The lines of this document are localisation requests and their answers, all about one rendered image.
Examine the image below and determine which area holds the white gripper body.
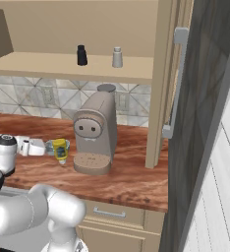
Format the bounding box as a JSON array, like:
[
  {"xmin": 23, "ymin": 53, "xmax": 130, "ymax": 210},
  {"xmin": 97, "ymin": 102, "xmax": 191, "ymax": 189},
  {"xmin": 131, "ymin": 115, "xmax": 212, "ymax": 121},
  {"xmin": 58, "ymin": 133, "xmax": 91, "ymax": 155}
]
[{"xmin": 28, "ymin": 138, "xmax": 47, "ymax": 158}]

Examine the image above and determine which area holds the taupe coffee machine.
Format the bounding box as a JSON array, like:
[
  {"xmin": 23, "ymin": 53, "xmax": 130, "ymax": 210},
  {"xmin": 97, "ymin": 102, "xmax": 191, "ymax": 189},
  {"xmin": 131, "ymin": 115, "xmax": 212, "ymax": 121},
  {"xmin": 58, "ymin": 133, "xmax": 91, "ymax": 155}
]
[{"xmin": 72, "ymin": 83, "xmax": 119, "ymax": 176}]

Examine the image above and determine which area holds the black pepper shaker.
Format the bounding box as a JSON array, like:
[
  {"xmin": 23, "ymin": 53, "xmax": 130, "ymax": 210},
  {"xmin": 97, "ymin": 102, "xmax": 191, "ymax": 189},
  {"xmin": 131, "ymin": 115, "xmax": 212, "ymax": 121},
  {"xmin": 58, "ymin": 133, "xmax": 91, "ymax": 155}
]
[{"xmin": 76, "ymin": 44, "xmax": 88, "ymax": 67}]

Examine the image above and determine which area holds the beige drawer front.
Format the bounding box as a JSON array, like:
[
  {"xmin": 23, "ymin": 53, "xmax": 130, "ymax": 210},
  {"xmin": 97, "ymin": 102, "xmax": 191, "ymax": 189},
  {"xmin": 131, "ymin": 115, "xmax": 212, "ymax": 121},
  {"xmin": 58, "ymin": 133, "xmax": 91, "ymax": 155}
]
[{"xmin": 83, "ymin": 198, "xmax": 146, "ymax": 229}]

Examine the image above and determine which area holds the beige lower cupboard door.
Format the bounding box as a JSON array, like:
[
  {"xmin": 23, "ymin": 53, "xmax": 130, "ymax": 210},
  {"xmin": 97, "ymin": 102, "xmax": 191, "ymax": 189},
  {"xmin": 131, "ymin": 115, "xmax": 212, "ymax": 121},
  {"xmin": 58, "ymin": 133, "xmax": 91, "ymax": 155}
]
[{"xmin": 75, "ymin": 223, "xmax": 144, "ymax": 252}]

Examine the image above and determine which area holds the grey salt shaker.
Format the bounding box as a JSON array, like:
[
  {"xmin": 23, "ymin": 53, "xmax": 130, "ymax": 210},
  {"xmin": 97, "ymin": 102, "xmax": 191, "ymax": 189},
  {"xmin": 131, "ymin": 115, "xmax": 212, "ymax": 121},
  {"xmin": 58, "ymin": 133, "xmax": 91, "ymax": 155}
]
[{"xmin": 111, "ymin": 46, "xmax": 124, "ymax": 69}]

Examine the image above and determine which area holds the white panelled tall unit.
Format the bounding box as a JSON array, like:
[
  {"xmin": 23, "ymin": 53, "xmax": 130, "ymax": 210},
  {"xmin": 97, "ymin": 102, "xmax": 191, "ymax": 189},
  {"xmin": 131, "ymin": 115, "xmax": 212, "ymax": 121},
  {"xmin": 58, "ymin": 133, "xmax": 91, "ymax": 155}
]
[{"xmin": 182, "ymin": 52, "xmax": 230, "ymax": 252}]

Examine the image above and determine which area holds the grey wall outlet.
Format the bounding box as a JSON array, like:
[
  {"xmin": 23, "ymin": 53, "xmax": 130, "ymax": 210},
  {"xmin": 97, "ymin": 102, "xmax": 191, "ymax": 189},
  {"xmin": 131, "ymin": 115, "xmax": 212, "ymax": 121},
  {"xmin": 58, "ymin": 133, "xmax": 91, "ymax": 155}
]
[
  {"xmin": 115, "ymin": 91, "xmax": 131, "ymax": 112},
  {"xmin": 40, "ymin": 85, "xmax": 56, "ymax": 106}
]

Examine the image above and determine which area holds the silver drawer handle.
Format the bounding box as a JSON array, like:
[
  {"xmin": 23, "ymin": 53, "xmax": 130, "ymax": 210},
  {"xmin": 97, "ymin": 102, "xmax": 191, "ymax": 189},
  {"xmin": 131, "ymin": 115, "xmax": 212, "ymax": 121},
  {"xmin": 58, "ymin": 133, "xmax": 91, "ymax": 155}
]
[{"xmin": 92, "ymin": 206, "xmax": 128, "ymax": 220}]

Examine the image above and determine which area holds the beige wall cabinet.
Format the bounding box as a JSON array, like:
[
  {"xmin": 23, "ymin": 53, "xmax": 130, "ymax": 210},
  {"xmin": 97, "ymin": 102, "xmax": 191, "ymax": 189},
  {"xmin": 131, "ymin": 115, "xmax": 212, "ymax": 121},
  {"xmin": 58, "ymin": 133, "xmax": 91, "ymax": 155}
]
[{"xmin": 0, "ymin": 0, "xmax": 196, "ymax": 169}]

